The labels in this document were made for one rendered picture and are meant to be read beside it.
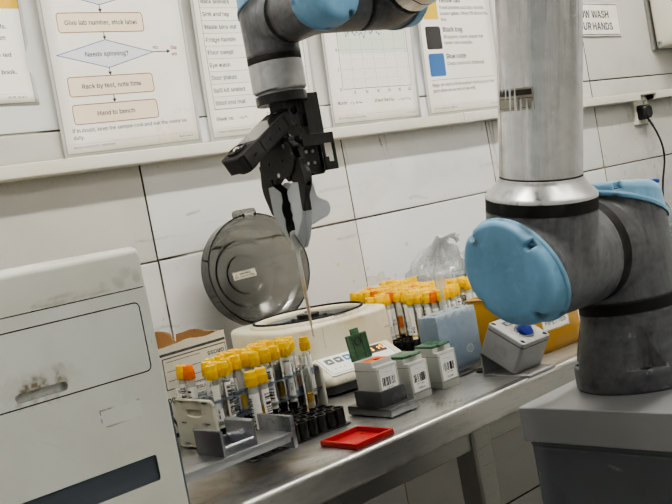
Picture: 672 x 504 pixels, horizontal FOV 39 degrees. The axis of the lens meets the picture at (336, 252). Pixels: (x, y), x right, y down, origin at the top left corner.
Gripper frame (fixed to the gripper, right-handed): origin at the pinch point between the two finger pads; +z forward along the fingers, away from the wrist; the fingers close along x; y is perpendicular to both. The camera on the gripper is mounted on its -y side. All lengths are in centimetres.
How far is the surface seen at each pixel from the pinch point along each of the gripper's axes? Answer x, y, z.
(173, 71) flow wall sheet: 53, 21, -34
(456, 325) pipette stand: 0.6, 29.9, 18.9
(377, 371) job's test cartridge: -4.8, 6.2, 20.1
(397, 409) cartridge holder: -7.0, 6.6, 25.6
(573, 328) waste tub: -7, 50, 24
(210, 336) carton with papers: 19.3, -3.9, 12.4
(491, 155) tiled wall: 55, 115, -8
